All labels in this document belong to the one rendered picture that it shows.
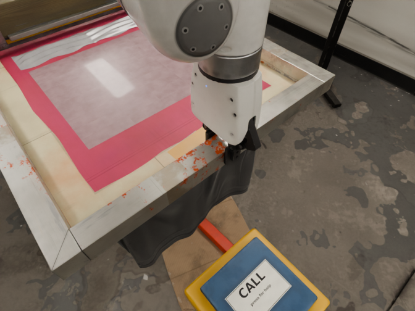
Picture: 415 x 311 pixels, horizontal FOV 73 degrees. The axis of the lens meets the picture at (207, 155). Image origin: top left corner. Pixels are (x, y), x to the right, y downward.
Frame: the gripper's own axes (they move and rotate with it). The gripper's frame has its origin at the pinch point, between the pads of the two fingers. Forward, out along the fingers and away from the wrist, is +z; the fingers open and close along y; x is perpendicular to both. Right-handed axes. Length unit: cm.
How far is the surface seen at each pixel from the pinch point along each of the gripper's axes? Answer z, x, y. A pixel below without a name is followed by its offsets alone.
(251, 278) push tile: 1.0, -11.4, 17.5
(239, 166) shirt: 29.0, 16.1, -8.3
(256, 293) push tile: 1.0, -12.2, 19.0
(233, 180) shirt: 36.0, 15.1, -9.0
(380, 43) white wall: 74, 200, -41
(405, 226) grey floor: 98, 93, 42
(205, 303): 2.7, -17.2, 15.6
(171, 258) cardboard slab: 96, -6, -22
